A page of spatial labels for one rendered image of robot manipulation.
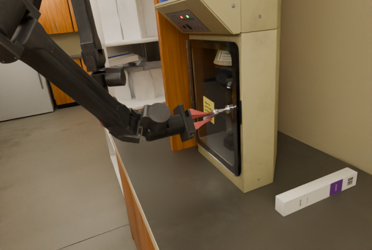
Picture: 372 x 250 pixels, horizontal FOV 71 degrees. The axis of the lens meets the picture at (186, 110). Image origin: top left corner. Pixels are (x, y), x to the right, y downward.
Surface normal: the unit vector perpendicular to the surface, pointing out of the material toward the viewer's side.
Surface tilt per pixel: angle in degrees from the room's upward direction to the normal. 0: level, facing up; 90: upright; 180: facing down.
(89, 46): 86
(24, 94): 90
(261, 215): 0
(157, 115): 44
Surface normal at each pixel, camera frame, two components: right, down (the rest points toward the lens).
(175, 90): 0.40, 0.26
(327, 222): -0.08, -0.94
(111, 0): 0.22, 0.17
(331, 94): -0.92, 0.20
